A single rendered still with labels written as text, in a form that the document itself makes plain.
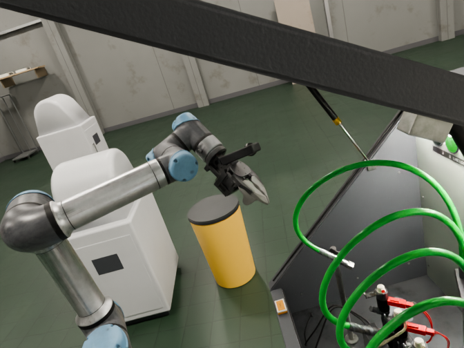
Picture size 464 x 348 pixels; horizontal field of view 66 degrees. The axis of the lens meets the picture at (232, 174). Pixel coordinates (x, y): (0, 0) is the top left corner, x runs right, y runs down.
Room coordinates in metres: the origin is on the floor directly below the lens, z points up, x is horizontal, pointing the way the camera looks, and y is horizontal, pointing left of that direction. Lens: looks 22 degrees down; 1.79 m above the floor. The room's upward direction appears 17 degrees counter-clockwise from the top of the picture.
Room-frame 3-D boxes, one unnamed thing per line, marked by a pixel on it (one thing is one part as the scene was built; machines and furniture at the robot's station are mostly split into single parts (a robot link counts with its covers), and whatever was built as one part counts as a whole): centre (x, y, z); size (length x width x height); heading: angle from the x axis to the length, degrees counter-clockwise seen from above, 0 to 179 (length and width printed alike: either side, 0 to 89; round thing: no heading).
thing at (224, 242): (2.36, 0.21, 0.31); 0.40 x 0.40 x 0.63
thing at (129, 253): (2.43, 0.96, 0.62); 0.72 x 0.57 x 1.24; 172
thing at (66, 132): (5.91, 2.32, 0.76); 0.82 x 0.68 x 1.53; 80
